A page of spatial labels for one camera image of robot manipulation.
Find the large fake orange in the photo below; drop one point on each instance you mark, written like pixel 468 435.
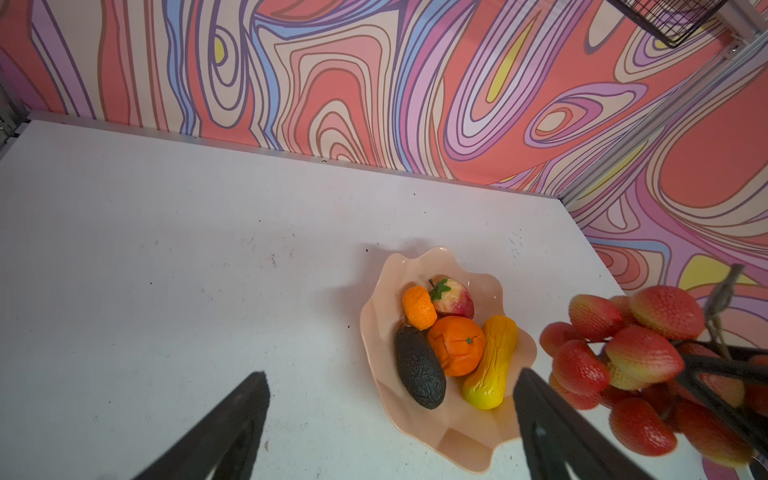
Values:
pixel 458 343

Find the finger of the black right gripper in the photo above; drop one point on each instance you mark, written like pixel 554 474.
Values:
pixel 744 424
pixel 700 358

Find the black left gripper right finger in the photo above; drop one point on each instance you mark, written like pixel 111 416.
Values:
pixel 558 442

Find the black wire basket back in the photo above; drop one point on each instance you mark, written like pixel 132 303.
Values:
pixel 672 22

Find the red fake strawberry bunch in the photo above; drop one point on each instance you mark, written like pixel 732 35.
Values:
pixel 621 352

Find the dark fake avocado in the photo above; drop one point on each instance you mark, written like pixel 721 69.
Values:
pixel 418 367

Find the yellow fake squash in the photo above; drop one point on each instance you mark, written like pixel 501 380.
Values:
pixel 485 387

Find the small fake orange mandarin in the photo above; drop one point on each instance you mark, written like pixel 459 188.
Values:
pixel 418 308

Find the pink wavy fruit bowl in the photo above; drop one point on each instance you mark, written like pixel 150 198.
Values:
pixel 463 434

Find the red fake apple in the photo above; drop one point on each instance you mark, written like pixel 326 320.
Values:
pixel 451 298

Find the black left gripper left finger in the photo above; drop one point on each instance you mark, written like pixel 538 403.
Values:
pixel 225 443

